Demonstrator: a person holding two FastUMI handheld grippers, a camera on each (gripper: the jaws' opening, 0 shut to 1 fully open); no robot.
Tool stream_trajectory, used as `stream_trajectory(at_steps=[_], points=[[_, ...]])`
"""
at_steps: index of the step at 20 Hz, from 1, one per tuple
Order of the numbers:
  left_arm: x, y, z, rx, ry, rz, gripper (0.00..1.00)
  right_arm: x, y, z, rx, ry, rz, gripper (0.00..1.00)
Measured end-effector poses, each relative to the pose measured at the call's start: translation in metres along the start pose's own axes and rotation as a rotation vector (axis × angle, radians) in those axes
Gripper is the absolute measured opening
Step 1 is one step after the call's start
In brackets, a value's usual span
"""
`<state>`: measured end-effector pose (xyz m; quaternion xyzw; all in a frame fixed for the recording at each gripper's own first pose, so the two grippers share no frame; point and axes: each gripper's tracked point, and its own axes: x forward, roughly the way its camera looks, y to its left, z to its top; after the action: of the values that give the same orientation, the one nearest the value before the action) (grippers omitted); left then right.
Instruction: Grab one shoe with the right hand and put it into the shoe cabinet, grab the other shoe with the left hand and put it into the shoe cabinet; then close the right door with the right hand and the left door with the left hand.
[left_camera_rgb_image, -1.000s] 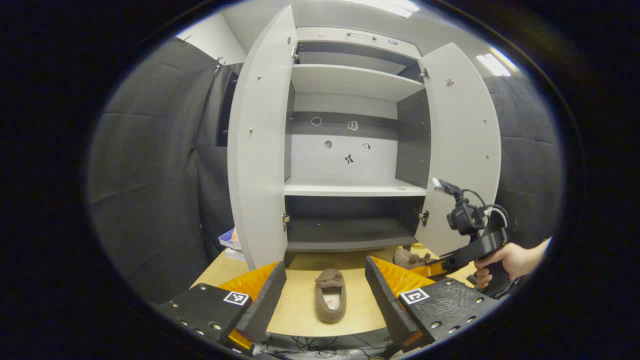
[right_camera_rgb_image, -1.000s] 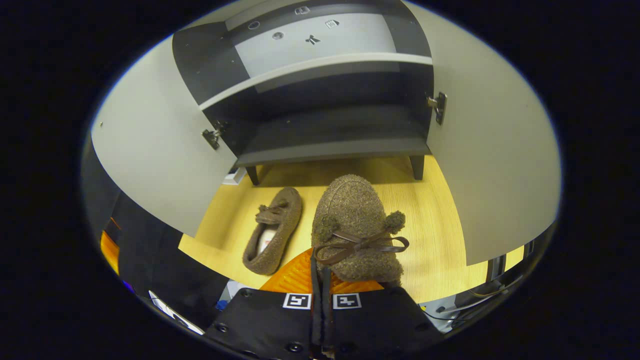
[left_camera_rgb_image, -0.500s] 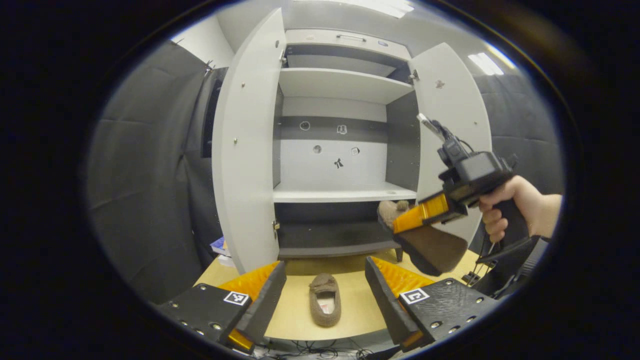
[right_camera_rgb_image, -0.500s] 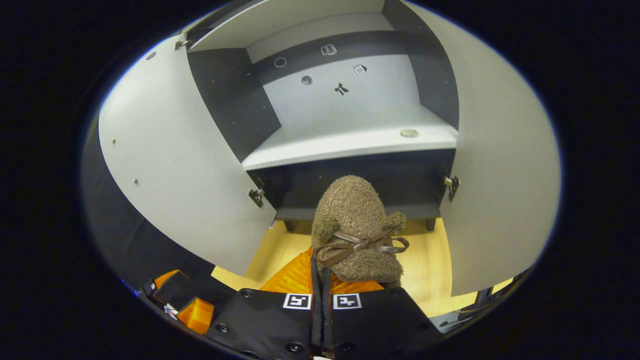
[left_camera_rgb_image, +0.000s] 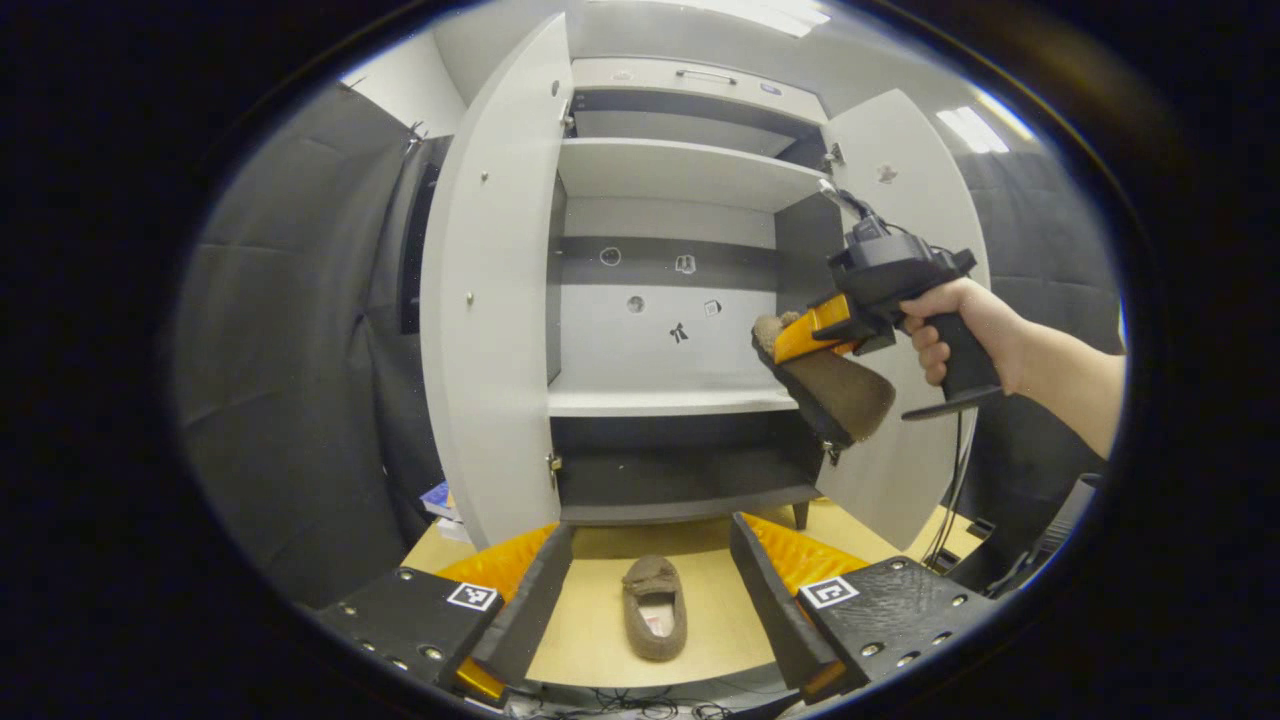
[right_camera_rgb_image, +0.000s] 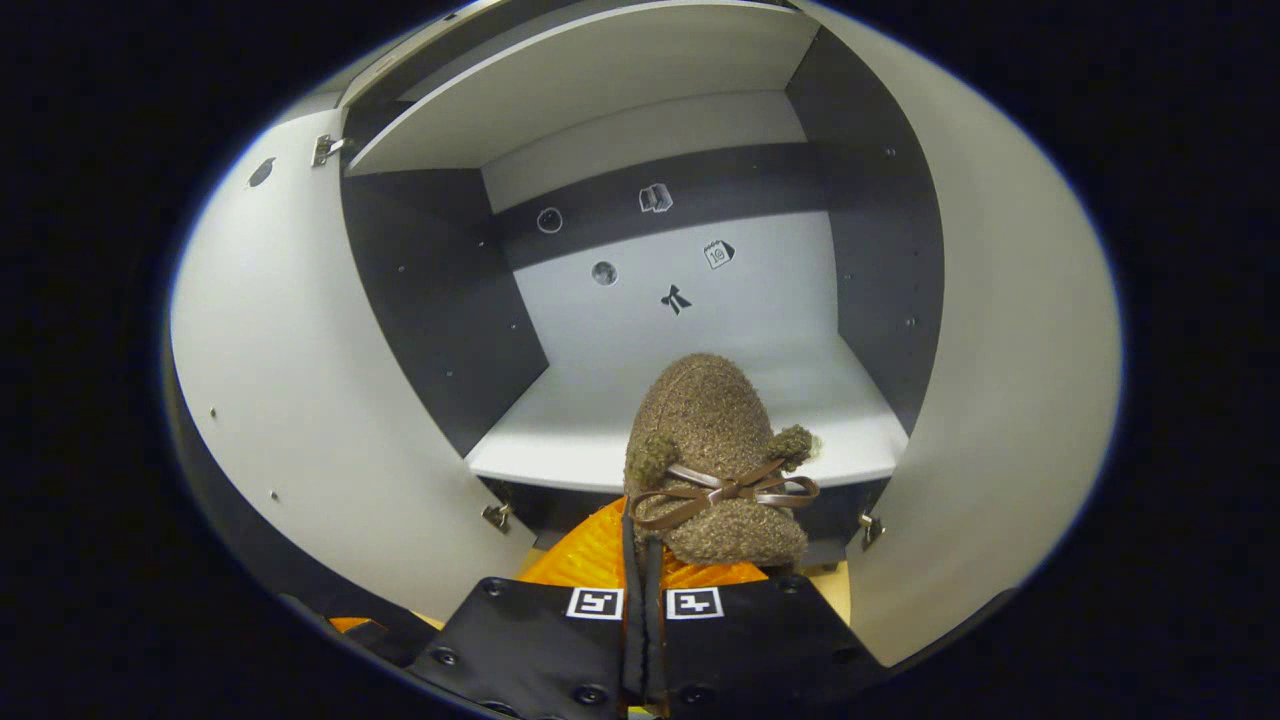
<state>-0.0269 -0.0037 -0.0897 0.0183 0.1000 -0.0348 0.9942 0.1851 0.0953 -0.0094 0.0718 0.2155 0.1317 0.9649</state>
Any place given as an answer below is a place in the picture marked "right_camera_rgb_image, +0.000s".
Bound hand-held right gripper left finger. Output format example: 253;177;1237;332
410;498;651;720

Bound white and grey shoe cabinet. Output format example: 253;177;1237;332
165;0;1123;669

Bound brown fuzzy shoe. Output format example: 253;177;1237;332
622;352;823;569

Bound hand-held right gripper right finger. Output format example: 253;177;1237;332
645;540;887;720

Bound white cabinet door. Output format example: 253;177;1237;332
168;105;541;623
800;0;1123;669

